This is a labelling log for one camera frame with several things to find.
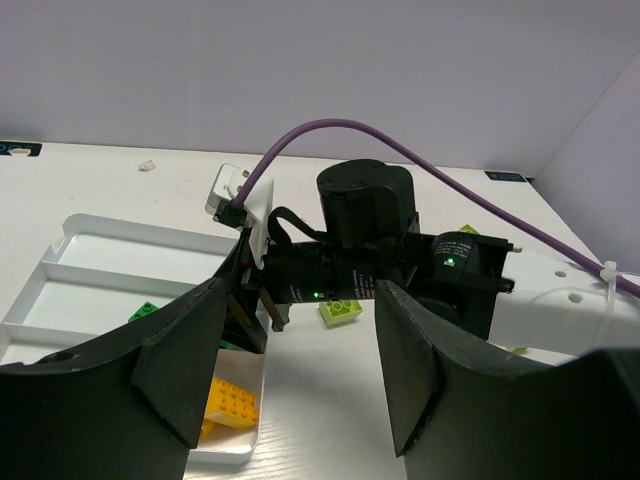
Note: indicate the right blue label sticker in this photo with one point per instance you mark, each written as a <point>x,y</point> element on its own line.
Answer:
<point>505,176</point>

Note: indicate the dark green square lego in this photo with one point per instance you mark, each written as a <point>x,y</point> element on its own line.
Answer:
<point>146,309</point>

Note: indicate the orange long lego brick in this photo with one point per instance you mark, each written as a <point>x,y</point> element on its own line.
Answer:
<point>231,406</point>

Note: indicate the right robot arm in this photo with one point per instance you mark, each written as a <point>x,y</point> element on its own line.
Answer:
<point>481,284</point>

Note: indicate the small white scrap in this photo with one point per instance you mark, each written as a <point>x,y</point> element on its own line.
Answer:
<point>146,166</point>

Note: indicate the pale lime small lego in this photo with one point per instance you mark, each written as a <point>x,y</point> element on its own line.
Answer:
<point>517,350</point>

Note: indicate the lime hollow lego brick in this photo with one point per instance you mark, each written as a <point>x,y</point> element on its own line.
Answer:
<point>338,313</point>

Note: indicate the lime hollow lego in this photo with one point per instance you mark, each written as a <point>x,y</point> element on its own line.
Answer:
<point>468,229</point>

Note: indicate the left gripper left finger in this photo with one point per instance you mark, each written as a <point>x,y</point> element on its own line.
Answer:
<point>128,404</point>

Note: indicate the blue label sticker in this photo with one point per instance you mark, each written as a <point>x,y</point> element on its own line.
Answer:
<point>505,176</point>
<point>27,149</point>

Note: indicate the white compartment tray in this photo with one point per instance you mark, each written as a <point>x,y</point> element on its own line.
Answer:
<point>103,271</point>

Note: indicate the left blue label sticker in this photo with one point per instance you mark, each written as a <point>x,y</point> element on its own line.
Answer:
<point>27,149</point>

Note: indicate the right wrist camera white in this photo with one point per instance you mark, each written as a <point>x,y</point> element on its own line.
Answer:
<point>237,201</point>

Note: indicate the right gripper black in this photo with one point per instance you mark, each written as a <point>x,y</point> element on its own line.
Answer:
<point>301,265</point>

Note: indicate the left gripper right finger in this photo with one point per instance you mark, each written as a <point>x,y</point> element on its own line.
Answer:
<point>461,408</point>

